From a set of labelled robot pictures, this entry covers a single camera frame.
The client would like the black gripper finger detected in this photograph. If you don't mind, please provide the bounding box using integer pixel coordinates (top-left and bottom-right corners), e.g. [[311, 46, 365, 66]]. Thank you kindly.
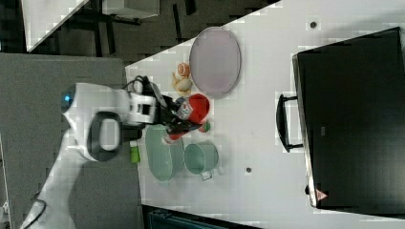
[[166, 122, 201, 134], [161, 96, 188, 116]]

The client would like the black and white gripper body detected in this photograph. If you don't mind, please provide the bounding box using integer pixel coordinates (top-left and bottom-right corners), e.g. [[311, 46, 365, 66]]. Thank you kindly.
[[128, 82, 176, 126]]

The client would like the red felt ketchup bottle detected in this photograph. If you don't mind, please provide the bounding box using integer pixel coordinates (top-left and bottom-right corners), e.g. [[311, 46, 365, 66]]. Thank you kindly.
[[163, 94, 210, 144]]

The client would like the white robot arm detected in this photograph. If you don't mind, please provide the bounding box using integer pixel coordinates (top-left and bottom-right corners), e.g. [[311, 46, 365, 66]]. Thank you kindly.
[[19, 82, 204, 229]]

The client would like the black toaster oven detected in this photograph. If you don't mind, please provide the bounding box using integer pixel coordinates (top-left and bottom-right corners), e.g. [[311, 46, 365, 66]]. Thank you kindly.
[[292, 28, 405, 219]]

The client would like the peeled banana toy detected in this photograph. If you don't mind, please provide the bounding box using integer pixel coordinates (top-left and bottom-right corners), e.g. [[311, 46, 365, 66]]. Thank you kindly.
[[172, 73, 193, 96]]

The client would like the red strawberry toy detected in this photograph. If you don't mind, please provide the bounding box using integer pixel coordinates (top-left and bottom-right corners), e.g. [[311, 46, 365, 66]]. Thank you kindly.
[[199, 120, 211, 133]]

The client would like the green bowl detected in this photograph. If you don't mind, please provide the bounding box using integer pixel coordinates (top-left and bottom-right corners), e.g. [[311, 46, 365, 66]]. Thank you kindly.
[[145, 125, 184, 182]]

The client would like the orange slice toy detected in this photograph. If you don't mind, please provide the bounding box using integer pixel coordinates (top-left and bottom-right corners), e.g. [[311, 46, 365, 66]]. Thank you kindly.
[[178, 63, 190, 77]]

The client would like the green mug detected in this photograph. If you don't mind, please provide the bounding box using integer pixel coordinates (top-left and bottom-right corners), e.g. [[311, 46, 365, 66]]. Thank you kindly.
[[184, 140, 219, 181]]

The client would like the green marker block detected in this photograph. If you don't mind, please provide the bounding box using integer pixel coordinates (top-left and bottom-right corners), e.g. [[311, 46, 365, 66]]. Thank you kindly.
[[130, 140, 140, 163]]

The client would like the grey round plate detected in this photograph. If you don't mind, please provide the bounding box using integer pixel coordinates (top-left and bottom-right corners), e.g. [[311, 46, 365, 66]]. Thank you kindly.
[[189, 27, 242, 98]]

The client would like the white side table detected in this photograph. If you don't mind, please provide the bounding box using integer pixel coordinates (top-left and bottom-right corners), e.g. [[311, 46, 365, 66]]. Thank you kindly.
[[21, 0, 90, 52]]

